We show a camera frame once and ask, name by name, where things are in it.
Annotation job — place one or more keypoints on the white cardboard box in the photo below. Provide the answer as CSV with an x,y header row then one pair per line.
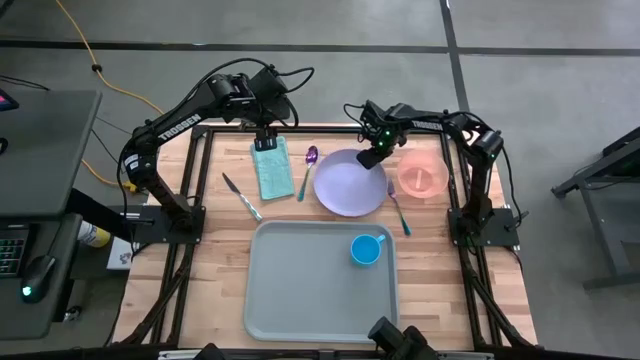
x,y
120,257

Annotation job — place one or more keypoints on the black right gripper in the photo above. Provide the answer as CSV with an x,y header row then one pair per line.
x,y
385,127

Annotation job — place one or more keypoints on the white bottle with yellow cap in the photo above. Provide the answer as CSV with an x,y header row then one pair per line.
x,y
97,236

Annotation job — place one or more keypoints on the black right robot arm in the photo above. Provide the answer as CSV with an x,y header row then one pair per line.
x,y
477,185

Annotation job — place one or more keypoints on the iridescent silver teal knife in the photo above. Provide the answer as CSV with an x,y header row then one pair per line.
x,y
242,197

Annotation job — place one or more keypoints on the lavender plastic plate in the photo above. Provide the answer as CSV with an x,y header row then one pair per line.
x,y
345,187

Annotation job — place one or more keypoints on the black side table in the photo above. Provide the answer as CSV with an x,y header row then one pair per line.
x,y
625,150

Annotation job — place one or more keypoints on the blue plastic cup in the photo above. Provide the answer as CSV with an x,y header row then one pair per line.
x,y
366,249

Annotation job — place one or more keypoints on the iridescent purple teal spoon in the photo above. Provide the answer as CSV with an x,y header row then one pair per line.
x,y
311,155

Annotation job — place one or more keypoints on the black computer mouse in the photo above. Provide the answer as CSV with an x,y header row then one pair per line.
x,y
40,272

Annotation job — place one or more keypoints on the small screen device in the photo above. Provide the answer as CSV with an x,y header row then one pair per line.
x,y
6,101

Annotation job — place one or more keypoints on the grey plastic tray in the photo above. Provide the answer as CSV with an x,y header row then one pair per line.
x,y
300,285

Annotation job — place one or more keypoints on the black caster wheel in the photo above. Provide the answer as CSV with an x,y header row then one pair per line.
x,y
72,314

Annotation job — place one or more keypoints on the iridescent purple teal fork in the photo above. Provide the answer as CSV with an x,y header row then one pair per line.
x,y
398,210

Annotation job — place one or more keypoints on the silver metal bracket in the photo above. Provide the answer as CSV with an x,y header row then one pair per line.
x,y
180,355
465,356

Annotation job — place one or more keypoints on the pink translucent bowl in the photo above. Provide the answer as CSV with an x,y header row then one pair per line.
x,y
422,172

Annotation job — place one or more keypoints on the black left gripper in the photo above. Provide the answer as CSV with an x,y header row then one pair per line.
x,y
270,100

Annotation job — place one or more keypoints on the backlit computer keyboard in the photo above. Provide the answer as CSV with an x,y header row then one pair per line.
x,y
11,257

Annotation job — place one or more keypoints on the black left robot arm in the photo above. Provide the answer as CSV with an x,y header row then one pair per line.
x,y
160,192

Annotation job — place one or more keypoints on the teal cloth napkin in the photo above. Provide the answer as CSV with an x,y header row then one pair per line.
x,y
272,175

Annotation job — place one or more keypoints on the black computer desk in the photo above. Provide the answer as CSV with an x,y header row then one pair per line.
x,y
45,150

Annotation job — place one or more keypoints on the black aluminium table frame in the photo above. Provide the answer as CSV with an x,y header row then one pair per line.
x,y
325,130

